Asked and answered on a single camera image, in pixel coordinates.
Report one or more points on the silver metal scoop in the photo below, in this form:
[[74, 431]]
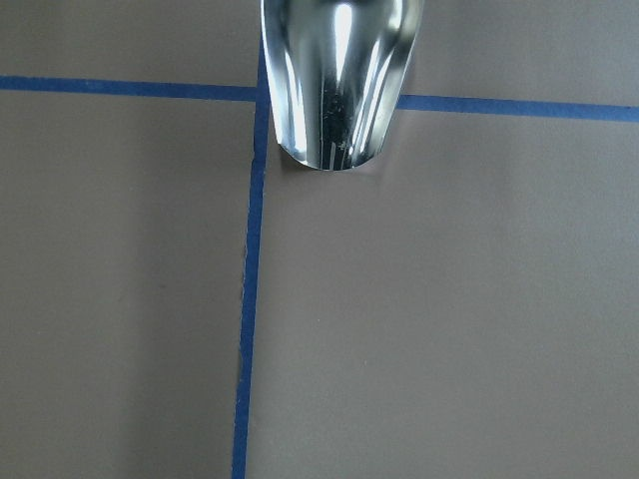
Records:
[[335, 72]]

